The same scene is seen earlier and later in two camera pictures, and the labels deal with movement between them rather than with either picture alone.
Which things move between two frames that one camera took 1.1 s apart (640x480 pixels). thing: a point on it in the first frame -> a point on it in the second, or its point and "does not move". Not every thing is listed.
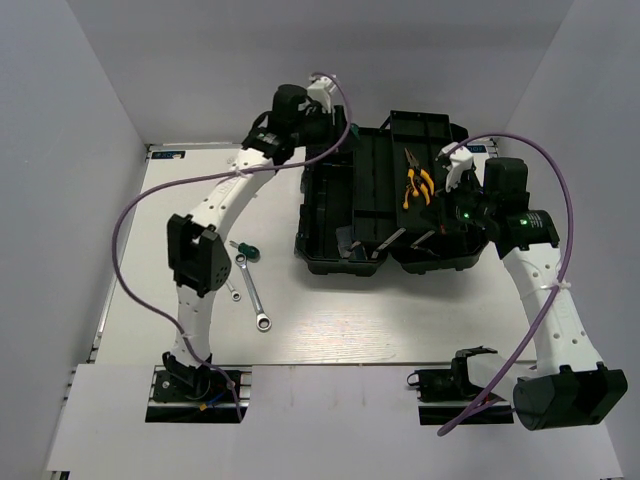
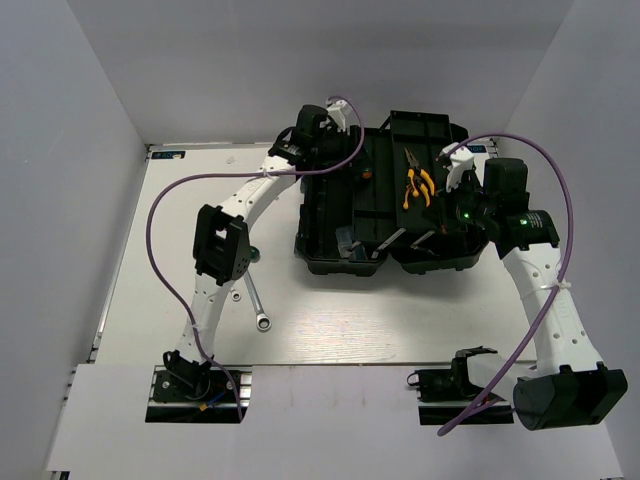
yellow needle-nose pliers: (424, 178) does not move
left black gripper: (334, 132) -> (356, 137)
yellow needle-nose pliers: (416, 172) does not move
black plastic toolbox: (381, 198) does not move
